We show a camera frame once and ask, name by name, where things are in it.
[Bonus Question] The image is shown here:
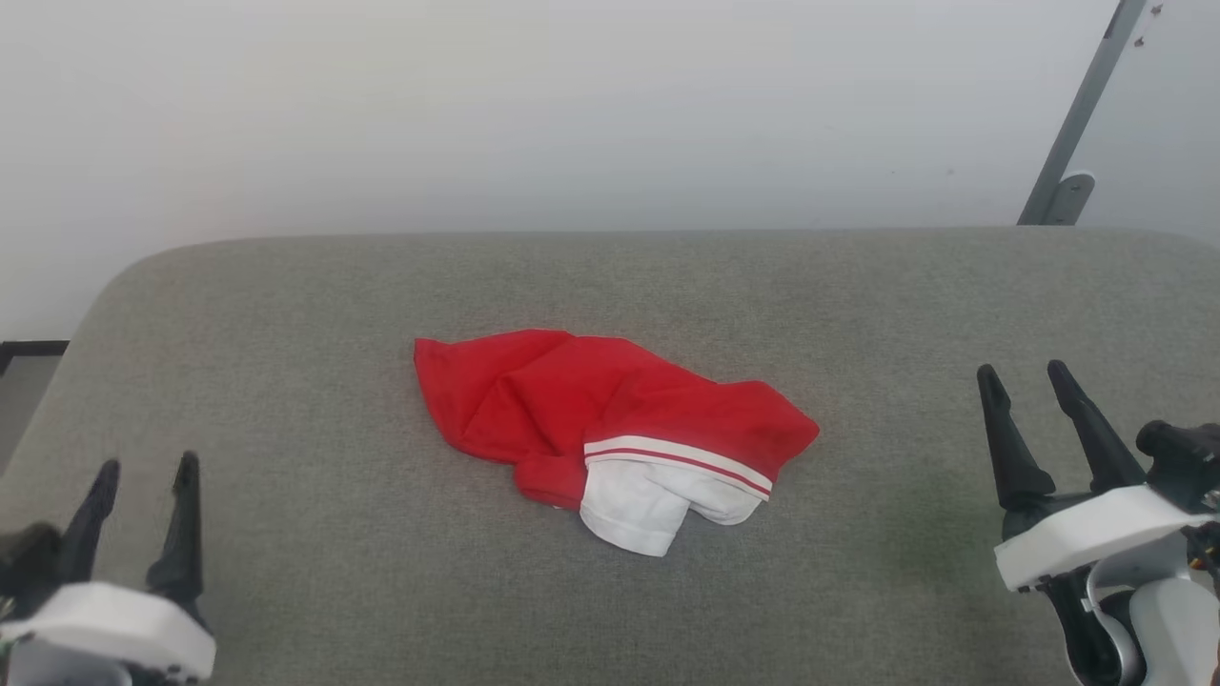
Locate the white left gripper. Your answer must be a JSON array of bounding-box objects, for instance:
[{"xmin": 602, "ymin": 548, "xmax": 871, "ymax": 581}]
[{"xmin": 0, "ymin": 452, "xmax": 217, "ymax": 686}]

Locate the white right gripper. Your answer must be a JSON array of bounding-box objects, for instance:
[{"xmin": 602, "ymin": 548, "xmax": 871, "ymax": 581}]
[{"xmin": 976, "ymin": 359, "xmax": 1211, "ymax": 593}]

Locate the red garment with white trim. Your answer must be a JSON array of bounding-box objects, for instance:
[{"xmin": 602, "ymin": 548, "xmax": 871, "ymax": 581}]
[{"xmin": 413, "ymin": 329, "xmax": 821, "ymax": 558}]

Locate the grey fabric sofa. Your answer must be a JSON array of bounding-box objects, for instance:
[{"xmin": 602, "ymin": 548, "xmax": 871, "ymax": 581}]
[{"xmin": 0, "ymin": 227, "xmax": 1220, "ymax": 686}]

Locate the grey metal post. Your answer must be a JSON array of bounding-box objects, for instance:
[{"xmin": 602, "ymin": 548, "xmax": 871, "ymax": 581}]
[{"xmin": 1017, "ymin": 0, "xmax": 1149, "ymax": 227}]

